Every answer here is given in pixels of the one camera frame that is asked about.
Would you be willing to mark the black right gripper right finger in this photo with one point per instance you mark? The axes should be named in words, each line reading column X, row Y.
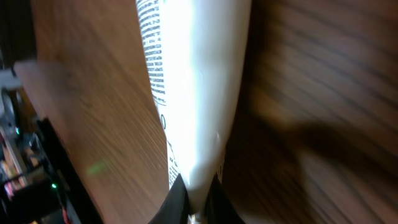
column 219, row 210

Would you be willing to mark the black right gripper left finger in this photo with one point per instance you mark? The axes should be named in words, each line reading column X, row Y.
column 175, row 208

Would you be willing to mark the white tube with gold cap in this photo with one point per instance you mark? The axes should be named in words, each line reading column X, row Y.
column 194, row 52

